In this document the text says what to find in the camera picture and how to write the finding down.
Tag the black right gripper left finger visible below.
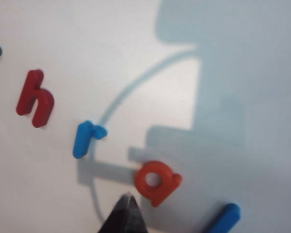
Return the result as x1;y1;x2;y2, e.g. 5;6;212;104
97;192;130;233

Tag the blue letter l magnet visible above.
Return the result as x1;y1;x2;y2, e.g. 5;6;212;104
203;203;242;233

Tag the red letter h magnet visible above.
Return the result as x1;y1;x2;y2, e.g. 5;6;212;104
16;69;56;129

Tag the light blue letter r magnet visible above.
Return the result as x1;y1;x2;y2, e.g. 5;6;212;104
72;120;109;160

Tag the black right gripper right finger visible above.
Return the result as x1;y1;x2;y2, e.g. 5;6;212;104
129;192;149;233

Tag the orange letter a magnet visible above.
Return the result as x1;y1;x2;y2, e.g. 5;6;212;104
134;160;183;208

